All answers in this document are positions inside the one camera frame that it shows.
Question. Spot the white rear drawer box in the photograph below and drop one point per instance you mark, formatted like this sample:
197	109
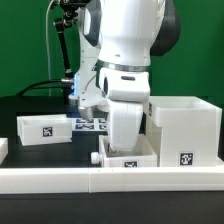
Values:
44	129

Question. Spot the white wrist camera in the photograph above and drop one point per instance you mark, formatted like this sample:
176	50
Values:
124	86

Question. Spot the white left fence block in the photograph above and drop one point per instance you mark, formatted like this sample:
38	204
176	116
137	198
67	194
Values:
3	149

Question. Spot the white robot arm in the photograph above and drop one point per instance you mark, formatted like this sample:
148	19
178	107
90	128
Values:
121	37

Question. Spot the white front drawer box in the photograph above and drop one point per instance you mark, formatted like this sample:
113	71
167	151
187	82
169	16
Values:
142	155

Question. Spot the white front fence rail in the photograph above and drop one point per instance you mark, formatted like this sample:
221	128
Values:
95	180

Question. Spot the marker tag sheet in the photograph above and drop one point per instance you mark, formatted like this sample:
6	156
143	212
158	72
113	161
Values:
94	124

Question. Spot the white drawer box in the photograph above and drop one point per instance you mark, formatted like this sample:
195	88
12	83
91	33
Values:
142	155
44	129

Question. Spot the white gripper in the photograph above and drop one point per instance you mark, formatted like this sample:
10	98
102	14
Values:
123	124

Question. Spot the white drawer cabinet frame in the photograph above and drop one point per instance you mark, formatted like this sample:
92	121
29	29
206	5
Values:
183	131

